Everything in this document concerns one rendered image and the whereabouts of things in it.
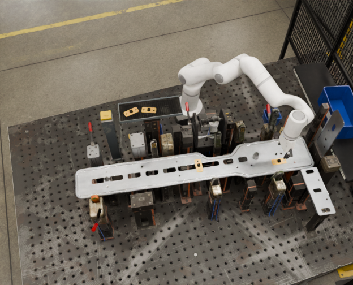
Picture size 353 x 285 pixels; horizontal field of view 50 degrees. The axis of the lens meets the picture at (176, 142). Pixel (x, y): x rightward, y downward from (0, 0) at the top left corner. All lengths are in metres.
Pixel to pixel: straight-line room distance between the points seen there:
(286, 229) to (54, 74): 2.83
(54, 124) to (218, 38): 2.28
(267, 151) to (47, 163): 1.45
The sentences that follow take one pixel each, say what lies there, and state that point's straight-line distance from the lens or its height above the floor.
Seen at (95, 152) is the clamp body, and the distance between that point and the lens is 2.20.
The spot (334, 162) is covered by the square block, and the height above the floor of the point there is 1.06.
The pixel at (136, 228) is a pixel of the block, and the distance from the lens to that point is 2.35.
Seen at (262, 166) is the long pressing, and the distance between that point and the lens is 2.23.
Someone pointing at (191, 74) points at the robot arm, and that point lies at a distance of 2.31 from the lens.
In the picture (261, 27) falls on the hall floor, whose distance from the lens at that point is 4.62.
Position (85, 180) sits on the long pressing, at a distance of 2.20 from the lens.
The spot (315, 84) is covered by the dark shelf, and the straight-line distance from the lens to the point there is 2.66.
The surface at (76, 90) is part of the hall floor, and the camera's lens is 3.97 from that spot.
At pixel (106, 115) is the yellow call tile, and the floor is 1.16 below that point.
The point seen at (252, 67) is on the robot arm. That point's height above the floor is 1.54.
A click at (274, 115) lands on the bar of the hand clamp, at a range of 2.19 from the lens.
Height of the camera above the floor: 2.89
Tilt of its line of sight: 57 degrees down
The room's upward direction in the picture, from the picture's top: straight up
